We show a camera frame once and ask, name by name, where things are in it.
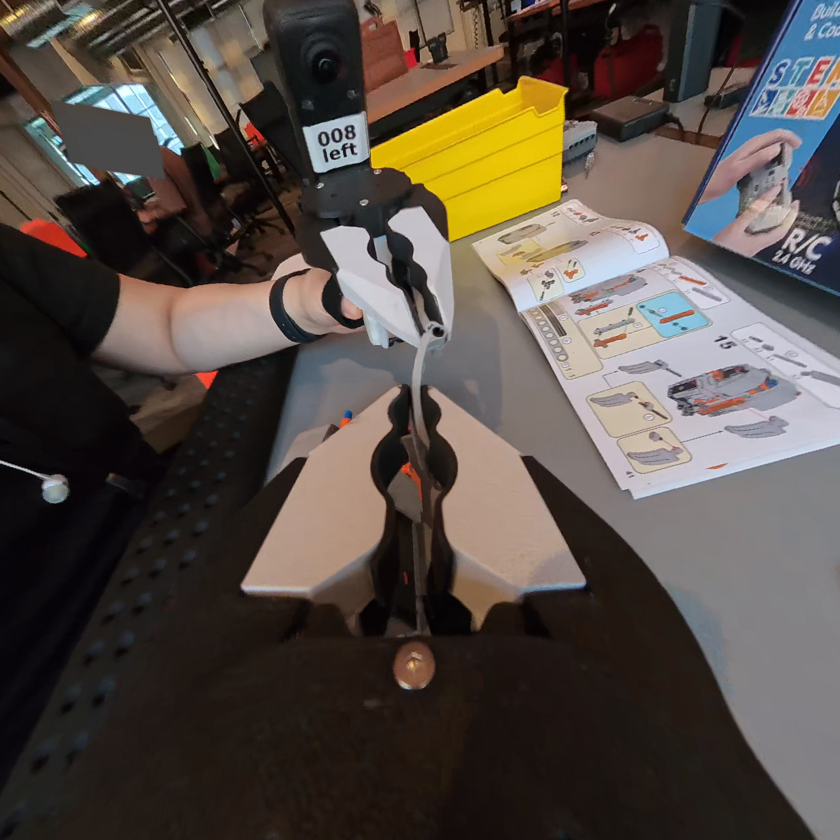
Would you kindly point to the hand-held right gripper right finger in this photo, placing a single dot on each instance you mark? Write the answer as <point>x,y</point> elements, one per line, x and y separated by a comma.
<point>512,525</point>

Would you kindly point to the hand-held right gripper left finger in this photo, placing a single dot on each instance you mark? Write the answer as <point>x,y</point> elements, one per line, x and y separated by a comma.
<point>315,525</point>

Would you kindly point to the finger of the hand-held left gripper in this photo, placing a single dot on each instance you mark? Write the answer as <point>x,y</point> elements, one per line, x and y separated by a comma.
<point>433,256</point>
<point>354,275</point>

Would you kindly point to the grey curved toy panel piece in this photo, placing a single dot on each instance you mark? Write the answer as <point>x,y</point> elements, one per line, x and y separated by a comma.
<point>401,492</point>

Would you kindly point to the person's left forearm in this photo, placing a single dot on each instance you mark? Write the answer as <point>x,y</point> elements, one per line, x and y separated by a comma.
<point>197,321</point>

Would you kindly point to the grey desk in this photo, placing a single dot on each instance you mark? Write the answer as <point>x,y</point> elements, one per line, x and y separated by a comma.
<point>722,590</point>

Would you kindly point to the person's left hand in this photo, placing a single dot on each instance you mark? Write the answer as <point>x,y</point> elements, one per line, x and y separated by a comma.
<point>310,298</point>

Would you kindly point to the black office chair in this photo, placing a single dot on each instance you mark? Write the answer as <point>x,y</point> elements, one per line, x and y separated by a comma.
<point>111,223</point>
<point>223,177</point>
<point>269,124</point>

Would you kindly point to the black wristband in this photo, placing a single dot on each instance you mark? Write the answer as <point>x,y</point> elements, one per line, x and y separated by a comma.
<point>279,308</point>

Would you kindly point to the yellow plastic bin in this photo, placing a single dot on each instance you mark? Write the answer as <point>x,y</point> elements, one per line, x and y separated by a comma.
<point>492,164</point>

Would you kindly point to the grey toy block part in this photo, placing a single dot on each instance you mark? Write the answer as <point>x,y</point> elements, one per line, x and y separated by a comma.
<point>581,141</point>

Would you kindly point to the open instruction booklet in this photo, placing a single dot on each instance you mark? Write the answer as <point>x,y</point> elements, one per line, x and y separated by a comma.
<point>656,328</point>

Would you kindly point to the black device box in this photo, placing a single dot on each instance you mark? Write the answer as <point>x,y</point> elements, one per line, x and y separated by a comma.
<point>630,118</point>

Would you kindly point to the red bag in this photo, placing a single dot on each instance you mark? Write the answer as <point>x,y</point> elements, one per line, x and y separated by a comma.
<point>627,62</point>

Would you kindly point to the orange object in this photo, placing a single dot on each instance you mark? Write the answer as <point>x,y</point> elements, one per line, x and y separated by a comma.
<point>52,239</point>

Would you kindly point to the grey computer monitor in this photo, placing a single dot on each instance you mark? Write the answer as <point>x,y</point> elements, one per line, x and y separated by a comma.
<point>689,46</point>

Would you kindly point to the blue building kit box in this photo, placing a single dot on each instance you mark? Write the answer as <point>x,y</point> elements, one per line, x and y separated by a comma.
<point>787,197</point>

